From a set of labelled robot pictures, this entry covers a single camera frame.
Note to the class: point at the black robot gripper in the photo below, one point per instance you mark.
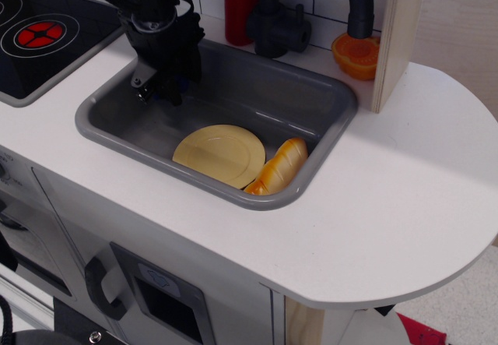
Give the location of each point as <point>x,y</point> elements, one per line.
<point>164,52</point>

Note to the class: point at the dark grey toy faucet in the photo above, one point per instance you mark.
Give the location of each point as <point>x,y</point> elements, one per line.
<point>275,31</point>

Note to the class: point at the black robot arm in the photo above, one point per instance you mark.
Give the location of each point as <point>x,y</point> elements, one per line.
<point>152,12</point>

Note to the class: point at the wooden upright post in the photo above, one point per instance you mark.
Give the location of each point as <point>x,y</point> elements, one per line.
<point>398,35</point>

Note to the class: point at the blue toy blueberries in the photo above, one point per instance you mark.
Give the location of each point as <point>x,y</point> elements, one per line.
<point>184,84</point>

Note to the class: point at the orange toy half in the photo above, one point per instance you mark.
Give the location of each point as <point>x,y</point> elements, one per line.
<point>357,58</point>

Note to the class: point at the grey dishwasher door panel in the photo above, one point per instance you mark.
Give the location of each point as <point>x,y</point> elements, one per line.
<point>167,299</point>

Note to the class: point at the red plastic bottle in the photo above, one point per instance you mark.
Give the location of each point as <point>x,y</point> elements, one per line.
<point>236,15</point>

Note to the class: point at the toy bread loaf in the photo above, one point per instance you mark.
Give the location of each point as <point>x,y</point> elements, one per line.
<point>278,172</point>

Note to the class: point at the grey plastic sink basin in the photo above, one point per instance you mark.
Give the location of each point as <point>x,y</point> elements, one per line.
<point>273,100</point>

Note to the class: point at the yellow toy plate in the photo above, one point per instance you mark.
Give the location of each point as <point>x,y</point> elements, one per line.
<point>227,153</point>

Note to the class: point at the black oven door handle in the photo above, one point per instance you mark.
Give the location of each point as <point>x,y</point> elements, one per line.
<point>94,274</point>

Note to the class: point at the black toy stove top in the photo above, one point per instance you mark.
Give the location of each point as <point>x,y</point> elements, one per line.
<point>44,41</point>

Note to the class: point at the red cloth on floor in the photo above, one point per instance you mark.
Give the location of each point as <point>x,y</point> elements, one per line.
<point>421,334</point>

